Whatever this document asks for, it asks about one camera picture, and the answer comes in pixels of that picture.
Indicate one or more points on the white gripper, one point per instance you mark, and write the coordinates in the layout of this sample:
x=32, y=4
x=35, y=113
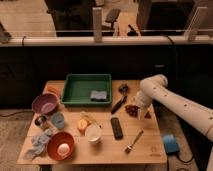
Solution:
x=143, y=101

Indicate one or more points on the dark red grape bunch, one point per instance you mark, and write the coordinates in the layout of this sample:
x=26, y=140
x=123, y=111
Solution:
x=132, y=110

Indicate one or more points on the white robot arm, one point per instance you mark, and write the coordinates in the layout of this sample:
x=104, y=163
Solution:
x=198, y=116

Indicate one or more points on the white paper cup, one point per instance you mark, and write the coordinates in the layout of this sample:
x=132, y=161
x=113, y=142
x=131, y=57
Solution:
x=93, y=134

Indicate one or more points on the light blue cup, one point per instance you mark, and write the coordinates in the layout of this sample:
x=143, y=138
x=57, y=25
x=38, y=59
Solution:
x=57, y=119

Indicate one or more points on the small metal cup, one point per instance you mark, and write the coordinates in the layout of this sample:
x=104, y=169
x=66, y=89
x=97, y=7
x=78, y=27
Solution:
x=41, y=122

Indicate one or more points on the black remote control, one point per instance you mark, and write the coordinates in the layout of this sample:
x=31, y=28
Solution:
x=116, y=127

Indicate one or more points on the grey blue sponge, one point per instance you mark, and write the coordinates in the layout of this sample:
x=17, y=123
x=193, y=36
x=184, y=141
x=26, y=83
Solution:
x=98, y=95

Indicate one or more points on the orange fruit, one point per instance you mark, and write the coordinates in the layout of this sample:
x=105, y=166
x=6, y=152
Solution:
x=82, y=125

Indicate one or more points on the green plastic tray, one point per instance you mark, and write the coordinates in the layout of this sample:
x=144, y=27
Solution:
x=78, y=89

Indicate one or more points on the wooden table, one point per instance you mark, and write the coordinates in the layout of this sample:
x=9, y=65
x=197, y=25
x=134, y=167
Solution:
x=148, y=149

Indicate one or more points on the white egg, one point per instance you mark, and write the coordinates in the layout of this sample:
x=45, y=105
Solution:
x=63, y=149

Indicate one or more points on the red bowl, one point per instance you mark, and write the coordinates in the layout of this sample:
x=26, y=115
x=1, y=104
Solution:
x=55, y=141

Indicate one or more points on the orange carrot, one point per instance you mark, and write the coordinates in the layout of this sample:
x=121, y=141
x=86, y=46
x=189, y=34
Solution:
x=54, y=90

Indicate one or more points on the purple bowl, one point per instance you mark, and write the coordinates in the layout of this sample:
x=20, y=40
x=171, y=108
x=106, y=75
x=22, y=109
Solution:
x=45, y=103

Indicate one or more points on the blue grey cloth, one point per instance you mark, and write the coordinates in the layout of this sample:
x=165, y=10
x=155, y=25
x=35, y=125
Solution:
x=39, y=143

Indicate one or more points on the black handled ice cream scoop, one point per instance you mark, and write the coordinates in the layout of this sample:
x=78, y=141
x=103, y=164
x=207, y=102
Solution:
x=123, y=90

